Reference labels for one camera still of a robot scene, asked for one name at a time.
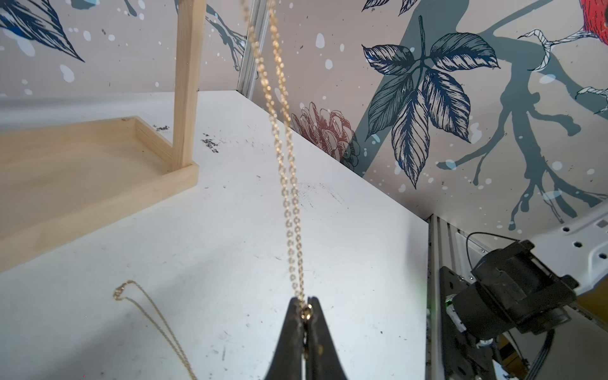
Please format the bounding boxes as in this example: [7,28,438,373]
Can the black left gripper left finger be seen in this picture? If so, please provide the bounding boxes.
[264,298,305,380]

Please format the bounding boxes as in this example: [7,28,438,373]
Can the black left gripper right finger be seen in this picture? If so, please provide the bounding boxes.
[304,297,347,380]

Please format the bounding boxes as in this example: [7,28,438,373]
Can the thin gold chain necklace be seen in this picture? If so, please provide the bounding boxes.
[112,279,199,380]

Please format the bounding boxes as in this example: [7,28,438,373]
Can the wooden jewelry display stand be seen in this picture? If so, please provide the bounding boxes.
[1,1,207,271]

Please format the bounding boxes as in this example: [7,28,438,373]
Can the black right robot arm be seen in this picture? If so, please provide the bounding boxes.
[432,203,607,379]

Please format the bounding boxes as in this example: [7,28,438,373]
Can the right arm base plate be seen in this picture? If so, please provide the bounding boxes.
[439,266,497,379]

